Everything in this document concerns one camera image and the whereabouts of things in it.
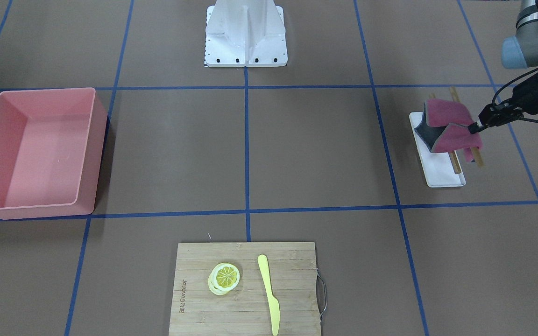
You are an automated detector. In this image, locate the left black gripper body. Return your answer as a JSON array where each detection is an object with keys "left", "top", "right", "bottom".
[{"left": 478, "top": 103, "right": 523, "bottom": 127}]

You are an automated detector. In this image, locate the pink and grey cloth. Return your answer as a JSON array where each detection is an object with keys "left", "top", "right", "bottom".
[{"left": 414, "top": 98, "right": 483, "bottom": 162}]

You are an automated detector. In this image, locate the wooden rack bar outer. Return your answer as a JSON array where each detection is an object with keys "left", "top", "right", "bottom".
[{"left": 449, "top": 86, "right": 485, "bottom": 168}]

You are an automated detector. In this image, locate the bamboo cutting board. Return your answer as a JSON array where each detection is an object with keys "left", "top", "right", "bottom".
[{"left": 169, "top": 242, "right": 322, "bottom": 336}]

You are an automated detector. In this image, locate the yellow plastic knife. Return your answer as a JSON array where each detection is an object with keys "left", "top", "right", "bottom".
[{"left": 257, "top": 254, "right": 281, "bottom": 336}]

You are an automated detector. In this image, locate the pink plastic bin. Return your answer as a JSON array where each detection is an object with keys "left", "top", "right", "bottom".
[{"left": 0, "top": 87, "right": 107, "bottom": 220}]

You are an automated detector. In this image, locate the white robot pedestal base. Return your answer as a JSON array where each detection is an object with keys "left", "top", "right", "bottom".
[{"left": 204, "top": 0, "right": 288, "bottom": 68}]

